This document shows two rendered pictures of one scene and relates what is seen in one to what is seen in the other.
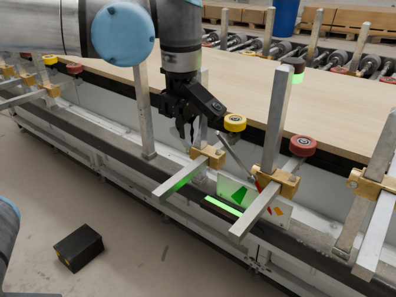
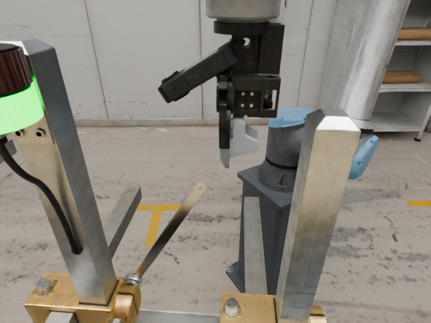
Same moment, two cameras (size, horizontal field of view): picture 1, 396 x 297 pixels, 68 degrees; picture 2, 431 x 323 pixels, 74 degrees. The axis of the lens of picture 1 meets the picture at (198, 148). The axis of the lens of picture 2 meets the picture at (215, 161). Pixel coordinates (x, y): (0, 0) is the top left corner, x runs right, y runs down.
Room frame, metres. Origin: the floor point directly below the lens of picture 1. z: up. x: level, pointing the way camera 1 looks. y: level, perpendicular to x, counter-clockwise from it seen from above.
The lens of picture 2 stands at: (0.96, -0.21, 1.21)
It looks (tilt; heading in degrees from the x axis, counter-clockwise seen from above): 30 degrees down; 147
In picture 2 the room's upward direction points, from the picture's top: straight up
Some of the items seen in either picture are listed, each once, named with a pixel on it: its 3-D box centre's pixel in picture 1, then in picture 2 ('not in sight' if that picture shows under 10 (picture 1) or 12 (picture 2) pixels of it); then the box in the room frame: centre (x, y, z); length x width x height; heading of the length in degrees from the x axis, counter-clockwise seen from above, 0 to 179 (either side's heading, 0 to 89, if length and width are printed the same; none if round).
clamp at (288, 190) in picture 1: (274, 178); (86, 304); (0.66, -0.22, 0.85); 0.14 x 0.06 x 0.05; 53
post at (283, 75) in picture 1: (271, 149); (87, 255); (0.68, -0.20, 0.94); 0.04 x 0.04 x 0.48; 53
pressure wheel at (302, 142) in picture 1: (300, 154); not in sight; (0.78, -0.33, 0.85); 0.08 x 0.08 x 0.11
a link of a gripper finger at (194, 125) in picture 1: (186, 129); (239, 145); (0.66, 0.03, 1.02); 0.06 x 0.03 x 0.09; 54
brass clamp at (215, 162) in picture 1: (205, 154); (270, 322); (0.81, -0.02, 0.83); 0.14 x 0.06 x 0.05; 53
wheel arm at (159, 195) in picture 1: (202, 162); (255, 295); (0.77, -0.01, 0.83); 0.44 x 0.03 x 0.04; 143
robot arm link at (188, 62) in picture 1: (180, 58); (242, 0); (0.64, 0.04, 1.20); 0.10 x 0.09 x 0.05; 144
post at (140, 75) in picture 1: (143, 106); not in sight; (0.99, 0.20, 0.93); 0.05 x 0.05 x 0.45; 53
